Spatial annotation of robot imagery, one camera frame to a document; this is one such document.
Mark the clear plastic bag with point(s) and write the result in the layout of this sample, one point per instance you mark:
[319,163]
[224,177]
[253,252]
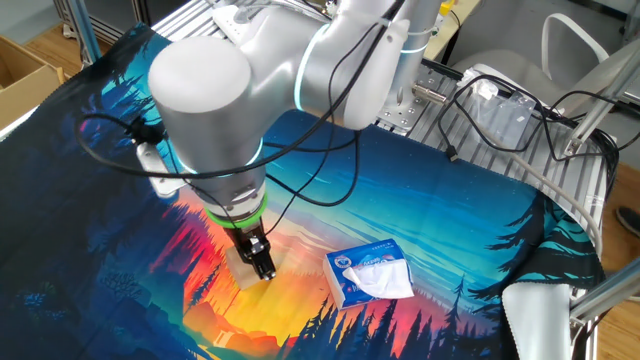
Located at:
[480,85]
[510,120]

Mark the white power strip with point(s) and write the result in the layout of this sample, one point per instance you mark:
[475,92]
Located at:
[235,27]

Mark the black shoe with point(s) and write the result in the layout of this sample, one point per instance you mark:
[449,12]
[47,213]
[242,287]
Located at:
[630,220]

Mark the blue tissue pack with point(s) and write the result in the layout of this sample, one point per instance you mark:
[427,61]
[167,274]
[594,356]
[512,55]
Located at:
[350,260]

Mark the grey white office chair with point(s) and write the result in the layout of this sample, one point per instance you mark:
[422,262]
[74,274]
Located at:
[505,70]

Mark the small wooden block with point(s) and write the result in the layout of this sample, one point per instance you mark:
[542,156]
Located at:
[240,275]

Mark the aluminium frame post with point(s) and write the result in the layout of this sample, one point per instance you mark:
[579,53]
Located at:
[600,95]
[87,35]
[605,295]

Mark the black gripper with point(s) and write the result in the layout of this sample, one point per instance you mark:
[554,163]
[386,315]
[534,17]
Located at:
[247,234]

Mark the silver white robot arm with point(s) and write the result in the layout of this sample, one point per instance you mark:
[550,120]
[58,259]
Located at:
[200,100]

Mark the colourful sunset forest tablecloth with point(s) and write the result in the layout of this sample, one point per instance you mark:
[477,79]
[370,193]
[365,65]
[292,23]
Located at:
[425,200]

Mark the brown cardboard box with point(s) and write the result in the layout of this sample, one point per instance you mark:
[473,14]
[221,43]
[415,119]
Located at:
[25,85]

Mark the beige wooden desk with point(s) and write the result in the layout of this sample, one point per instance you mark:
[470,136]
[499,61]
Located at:
[460,30]

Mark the dark aluminium frame base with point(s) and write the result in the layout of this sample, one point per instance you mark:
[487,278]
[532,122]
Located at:
[115,15]

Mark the silver camera bracket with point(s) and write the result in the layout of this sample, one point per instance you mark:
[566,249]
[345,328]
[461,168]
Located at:
[160,175]

